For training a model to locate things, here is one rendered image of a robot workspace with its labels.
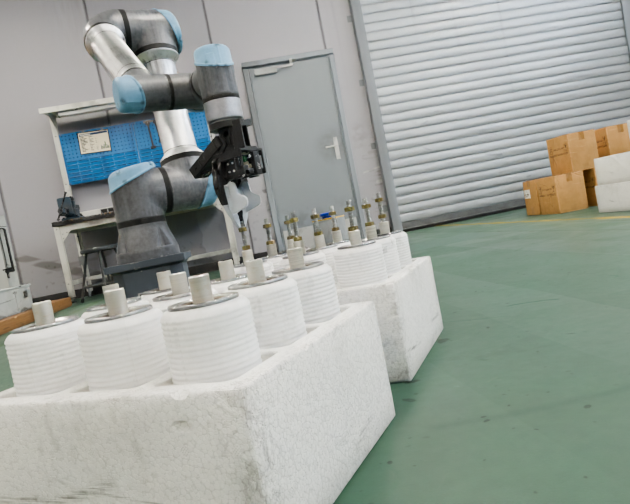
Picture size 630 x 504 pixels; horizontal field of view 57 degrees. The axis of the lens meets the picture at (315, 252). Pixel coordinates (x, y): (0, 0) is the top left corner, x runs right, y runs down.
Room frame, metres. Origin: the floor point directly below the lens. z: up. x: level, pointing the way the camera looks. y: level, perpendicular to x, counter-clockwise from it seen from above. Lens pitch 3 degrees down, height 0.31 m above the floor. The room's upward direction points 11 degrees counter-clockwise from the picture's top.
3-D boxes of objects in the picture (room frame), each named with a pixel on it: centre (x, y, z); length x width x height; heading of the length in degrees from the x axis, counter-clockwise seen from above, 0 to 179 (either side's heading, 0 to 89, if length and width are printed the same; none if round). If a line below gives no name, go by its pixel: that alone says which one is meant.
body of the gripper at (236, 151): (1.19, 0.12, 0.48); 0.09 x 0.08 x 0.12; 56
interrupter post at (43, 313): (0.71, 0.34, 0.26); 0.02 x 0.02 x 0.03
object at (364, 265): (1.12, -0.08, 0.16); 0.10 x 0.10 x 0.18
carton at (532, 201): (5.01, -2.06, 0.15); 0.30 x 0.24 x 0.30; 95
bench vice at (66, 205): (5.36, 2.14, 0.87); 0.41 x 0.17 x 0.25; 7
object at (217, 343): (0.61, 0.13, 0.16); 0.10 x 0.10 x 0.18
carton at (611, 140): (4.76, -2.55, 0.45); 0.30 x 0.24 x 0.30; 4
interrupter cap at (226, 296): (0.61, 0.13, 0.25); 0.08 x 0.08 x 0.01
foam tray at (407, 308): (1.27, -0.01, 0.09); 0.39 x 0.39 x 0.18; 68
